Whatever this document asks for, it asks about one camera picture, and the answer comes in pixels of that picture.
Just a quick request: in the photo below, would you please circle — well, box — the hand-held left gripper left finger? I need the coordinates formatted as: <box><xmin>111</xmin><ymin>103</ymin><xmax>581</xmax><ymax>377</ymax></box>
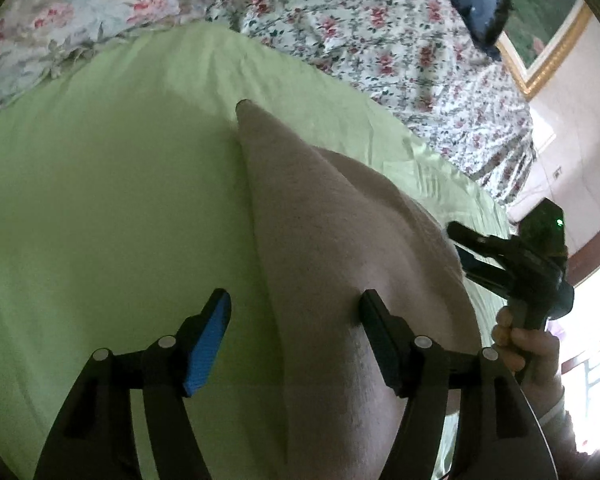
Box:
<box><xmin>32</xmin><ymin>288</ymin><xmax>232</xmax><ymax>480</ymax></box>

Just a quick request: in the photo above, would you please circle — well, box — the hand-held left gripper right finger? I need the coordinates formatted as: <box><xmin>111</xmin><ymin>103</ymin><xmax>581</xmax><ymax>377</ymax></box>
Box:
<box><xmin>358</xmin><ymin>289</ymin><xmax>561</xmax><ymax>480</ymax></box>

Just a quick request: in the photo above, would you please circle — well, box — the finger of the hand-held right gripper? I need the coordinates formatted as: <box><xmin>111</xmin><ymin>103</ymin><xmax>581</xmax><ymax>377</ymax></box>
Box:
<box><xmin>454</xmin><ymin>244</ymin><xmax>512</xmax><ymax>297</ymax></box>
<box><xmin>446</xmin><ymin>222</ymin><xmax>506</xmax><ymax>261</ymax></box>

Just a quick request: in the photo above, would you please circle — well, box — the beige knit sweater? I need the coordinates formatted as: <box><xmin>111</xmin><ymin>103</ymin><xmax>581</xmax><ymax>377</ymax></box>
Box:
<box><xmin>235</xmin><ymin>99</ymin><xmax>483</xmax><ymax>480</ymax></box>

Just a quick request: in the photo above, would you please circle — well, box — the person's right forearm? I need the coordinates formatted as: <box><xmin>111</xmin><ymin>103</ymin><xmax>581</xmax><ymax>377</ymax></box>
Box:
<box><xmin>536</xmin><ymin>394</ymin><xmax>600</xmax><ymax>480</ymax></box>

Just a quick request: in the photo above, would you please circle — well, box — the person's right hand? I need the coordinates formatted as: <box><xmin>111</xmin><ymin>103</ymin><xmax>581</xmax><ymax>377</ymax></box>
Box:
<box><xmin>491</xmin><ymin>305</ymin><xmax>566</xmax><ymax>417</ymax></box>

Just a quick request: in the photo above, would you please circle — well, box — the window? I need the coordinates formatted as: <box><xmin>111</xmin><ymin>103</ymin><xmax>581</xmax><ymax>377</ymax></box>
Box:
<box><xmin>555</xmin><ymin>252</ymin><xmax>600</xmax><ymax>461</ymax></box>

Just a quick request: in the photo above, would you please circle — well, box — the light green bed sheet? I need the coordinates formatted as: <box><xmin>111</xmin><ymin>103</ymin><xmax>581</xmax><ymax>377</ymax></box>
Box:
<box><xmin>0</xmin><ymin>22</ymin><xmax>511</xmax><ymax>480</ymax></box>

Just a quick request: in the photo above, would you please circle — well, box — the white red-flowered quilt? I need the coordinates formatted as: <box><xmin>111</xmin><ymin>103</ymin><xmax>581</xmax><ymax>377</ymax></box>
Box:
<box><xmin>167</xmin><ymin>0</ymin><xmax>536</xmax><ymax>206</ymax></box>

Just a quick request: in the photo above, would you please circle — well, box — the gold framed picture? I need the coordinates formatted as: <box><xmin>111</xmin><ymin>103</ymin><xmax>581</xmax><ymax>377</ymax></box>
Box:
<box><xmin>490</xmin><ymin>0</ymin><xmax>593</xmax><ymax>101</ymax></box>

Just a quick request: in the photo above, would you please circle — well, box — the pastel floral pillow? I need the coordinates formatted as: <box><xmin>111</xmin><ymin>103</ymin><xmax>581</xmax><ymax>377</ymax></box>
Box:
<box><xmin>0</xmin><ymin>0</ymin><xmax>181</xmax><ymax>118</ymax></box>

